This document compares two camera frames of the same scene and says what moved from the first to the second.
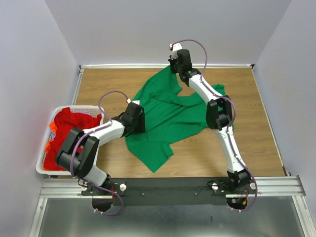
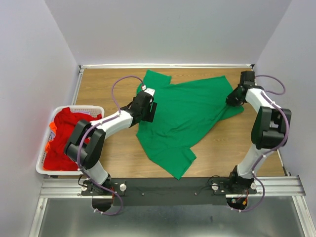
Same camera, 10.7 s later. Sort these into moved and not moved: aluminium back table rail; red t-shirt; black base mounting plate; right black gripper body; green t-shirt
Moved: green t-shirt; right black gripper body
Not moved: red t-shirt; black base mounting plate; aluminium back table rail
